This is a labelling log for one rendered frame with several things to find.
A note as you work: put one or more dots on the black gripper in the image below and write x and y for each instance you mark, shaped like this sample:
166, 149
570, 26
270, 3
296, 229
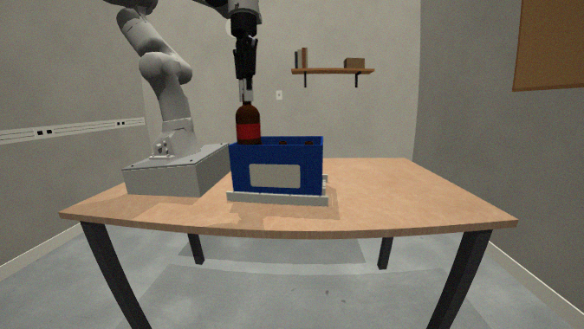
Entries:
242, 26

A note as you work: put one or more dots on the brown bottle with red label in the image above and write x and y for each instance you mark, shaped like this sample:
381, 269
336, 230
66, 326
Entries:
248, 125

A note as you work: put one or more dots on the blue plastic crate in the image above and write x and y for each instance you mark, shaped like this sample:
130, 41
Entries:
294, 169

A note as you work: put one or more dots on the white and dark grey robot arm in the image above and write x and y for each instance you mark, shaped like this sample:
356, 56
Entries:
166, 71

